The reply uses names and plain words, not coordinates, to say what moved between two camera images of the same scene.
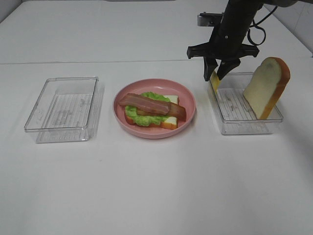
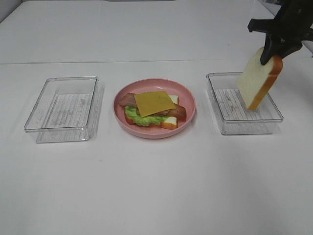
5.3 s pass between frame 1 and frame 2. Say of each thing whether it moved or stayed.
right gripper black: moved
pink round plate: stayed
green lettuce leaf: stayed
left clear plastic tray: stayed
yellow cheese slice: moved
